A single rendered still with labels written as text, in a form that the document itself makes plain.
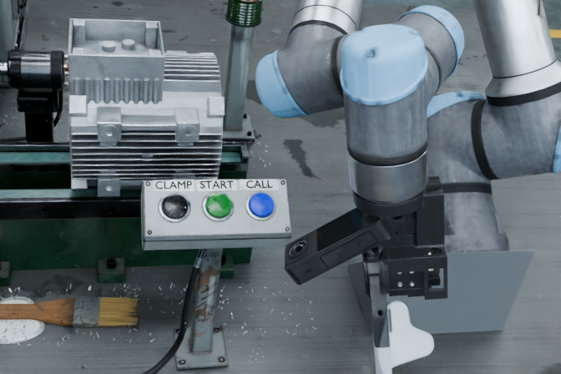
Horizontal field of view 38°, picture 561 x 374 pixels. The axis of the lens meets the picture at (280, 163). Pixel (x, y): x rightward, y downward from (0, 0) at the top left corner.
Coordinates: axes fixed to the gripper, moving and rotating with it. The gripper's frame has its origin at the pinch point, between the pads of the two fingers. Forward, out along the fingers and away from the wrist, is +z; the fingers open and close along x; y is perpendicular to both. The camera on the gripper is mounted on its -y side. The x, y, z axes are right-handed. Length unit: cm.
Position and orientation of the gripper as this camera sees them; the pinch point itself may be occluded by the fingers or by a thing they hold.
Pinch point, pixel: (377, 345)
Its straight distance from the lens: 91.7
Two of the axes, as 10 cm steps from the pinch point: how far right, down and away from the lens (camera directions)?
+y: 9.9, -0.8, -0.8
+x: 0.3, -4.8, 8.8
